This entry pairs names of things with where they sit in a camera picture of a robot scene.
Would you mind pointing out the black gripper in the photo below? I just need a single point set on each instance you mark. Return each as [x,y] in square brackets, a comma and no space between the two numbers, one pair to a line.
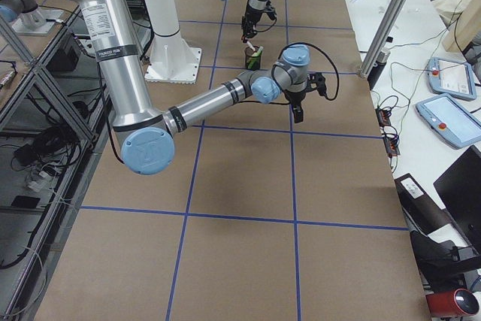
[250,19]
[294,99]

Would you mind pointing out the white marker red cap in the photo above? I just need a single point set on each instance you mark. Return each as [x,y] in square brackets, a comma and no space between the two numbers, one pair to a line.
[249,44]

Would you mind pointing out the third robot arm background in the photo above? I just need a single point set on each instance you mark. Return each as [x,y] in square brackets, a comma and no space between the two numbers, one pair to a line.
[25,17]

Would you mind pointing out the black mesh pen cup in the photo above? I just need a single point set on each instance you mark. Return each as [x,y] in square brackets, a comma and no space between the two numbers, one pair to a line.
[247,54]

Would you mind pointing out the green highlighter pen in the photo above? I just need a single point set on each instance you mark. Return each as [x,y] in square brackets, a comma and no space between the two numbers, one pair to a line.
[255,59]

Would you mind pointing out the orange electronics board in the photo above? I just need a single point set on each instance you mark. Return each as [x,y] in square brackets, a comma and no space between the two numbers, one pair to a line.
[389,133]

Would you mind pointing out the upper blue teach pendant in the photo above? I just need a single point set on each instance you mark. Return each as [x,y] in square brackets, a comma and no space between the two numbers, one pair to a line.
[451,77]

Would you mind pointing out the blue teach pendant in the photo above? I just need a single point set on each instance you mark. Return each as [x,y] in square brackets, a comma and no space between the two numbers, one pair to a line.
[451,77]
[450,120]

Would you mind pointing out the lower blue teach pendant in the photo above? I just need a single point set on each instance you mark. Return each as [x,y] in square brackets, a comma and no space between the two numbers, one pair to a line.
[450,120]

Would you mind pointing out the red cylinder speaker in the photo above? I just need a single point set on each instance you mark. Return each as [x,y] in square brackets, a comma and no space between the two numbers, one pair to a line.
[453,303]

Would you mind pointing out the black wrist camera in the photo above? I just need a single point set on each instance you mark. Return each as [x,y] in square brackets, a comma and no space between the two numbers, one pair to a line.
[270,11]
[316,82]

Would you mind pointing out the white pedestal column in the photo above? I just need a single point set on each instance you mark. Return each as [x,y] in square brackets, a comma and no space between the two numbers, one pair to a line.
[172,60]

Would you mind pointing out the aluminium frame post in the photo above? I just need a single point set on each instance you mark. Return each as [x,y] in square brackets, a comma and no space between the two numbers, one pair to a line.
[380,37]

